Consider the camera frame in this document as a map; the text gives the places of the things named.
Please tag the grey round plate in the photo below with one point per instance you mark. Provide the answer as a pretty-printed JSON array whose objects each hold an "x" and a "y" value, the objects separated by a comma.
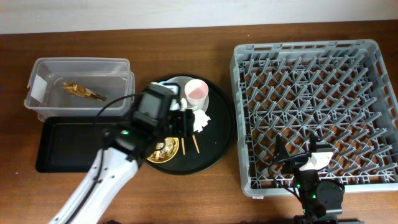
[{"x": 182, "y": 81}]

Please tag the brown snack wrapper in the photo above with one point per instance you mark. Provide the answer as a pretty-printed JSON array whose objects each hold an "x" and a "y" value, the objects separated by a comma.
[{"x": 81, "y": 91}]

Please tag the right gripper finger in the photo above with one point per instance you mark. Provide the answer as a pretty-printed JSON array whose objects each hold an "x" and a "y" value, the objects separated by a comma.
[
  {"x": 280, "y": 151},
  {"x": 314, "y": 141}
]

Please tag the clear plastic storage bin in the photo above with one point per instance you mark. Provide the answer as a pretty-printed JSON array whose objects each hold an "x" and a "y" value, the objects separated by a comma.
[{"x": 109, "y": 77}]

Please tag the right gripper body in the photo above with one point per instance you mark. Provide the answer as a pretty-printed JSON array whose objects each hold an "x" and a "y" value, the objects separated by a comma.
[{"x": 293, "y": 165}]

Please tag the yellow bowl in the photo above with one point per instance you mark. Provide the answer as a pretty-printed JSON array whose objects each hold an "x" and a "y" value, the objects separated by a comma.
[{"x": 174, "y": 152}]

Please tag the wooden chopstick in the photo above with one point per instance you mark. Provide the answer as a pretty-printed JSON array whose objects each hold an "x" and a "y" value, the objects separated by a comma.
[
  {"x": 183, "y": 145},
  {"x": 195, "y": 143}
]

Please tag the black rectangular tray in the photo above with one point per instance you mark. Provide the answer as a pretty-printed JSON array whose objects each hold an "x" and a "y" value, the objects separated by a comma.
[{"x": 70, "y": 144}]

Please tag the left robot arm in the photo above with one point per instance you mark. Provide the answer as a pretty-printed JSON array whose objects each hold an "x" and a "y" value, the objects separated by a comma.
[{"x": 127, "y": 144}]

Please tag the grey dishwasher rack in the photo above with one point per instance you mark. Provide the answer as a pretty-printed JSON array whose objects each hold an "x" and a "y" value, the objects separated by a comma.
[{"x": 338, "y": 90}]

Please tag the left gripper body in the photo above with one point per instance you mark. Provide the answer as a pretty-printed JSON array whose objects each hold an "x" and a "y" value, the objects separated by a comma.
[{"x": 176, "y": 124}]

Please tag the white tissue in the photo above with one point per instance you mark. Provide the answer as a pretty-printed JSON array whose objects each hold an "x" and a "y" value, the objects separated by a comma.
[{"x": 201, "y": 118}]

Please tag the blue plastic cup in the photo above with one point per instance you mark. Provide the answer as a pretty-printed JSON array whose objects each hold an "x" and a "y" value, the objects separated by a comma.
[{"x": 164, "y": 83}]

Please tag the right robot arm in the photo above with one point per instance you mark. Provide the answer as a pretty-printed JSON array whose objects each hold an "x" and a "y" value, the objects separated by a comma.
[{"x": 320, "y": 199}]

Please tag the food scraps and rice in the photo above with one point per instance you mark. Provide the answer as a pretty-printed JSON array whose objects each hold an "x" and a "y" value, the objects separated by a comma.
[{"x": 164, "y": 147}]

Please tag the pink plastic cup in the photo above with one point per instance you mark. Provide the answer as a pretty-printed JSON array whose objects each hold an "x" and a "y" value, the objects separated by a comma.
[{"x": 196, "y": 91}]

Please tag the round black serving tray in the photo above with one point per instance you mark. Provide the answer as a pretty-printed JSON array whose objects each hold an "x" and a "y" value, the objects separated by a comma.
[{"x": 213, "y": 142}]

